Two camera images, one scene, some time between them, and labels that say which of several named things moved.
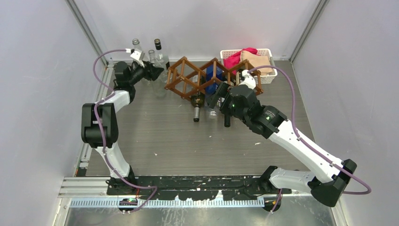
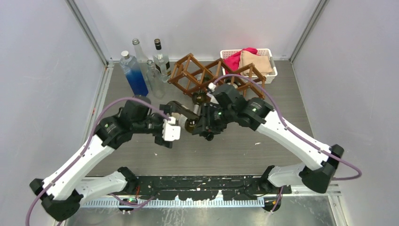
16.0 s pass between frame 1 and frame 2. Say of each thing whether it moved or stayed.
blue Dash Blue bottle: moved
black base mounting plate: stayed
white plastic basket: stayed
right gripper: moved
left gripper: moved
